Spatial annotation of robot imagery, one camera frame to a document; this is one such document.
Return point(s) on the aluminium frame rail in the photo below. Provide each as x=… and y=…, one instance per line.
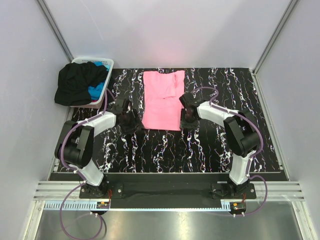
x=61, y=195

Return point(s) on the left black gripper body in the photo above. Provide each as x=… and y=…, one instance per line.
x=129, y=122

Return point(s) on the right orange connector box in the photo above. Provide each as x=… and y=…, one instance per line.
x=238, y=206

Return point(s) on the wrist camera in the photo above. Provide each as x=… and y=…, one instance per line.
x=189, y=101
x=121, y=106

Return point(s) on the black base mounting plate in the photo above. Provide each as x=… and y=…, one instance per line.
x=168, y=191

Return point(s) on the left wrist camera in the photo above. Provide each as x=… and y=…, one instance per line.
x=121, y=106

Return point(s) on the black t shirt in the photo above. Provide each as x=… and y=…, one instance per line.
x=74, y=80

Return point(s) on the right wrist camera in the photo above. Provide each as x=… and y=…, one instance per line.
x=189, y=101

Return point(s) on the white plastic laundry basket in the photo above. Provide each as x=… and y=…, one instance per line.
x=109, y=64

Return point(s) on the blue t shirt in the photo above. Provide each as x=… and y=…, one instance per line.
x=95, y=92

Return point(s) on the pink t shirt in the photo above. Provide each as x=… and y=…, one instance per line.
x=162, y=107

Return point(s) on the left orange connector box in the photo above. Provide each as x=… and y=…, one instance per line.
x=103, y=205

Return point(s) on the orange connector box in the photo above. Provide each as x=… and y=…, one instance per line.
x=238, y=206
x=103, y=205

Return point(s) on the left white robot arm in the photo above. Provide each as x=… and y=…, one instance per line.
x=76, y=144

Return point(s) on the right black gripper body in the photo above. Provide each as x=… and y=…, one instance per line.
x=186, y=121

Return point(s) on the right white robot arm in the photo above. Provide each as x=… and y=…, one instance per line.
x=243, y=138

